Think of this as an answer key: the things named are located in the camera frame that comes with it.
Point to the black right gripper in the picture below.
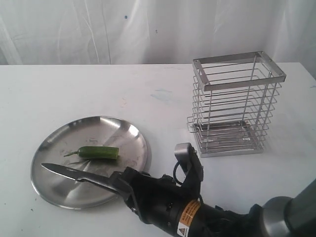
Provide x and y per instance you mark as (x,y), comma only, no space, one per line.
(156,201)

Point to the black handled kitchen knife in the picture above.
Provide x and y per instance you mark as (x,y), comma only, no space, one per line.
(81,176)

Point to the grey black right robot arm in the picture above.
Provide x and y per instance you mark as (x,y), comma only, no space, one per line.
(279,217)

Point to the round stainless steel plate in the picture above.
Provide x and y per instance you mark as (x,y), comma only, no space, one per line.
(91,131)

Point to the white background curtain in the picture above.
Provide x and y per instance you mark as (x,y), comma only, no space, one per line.
(154,31)

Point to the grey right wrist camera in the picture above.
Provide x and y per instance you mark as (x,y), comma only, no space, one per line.
(188,160)

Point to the steel wire utensil rack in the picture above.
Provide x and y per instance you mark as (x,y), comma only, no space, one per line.
(233,101)

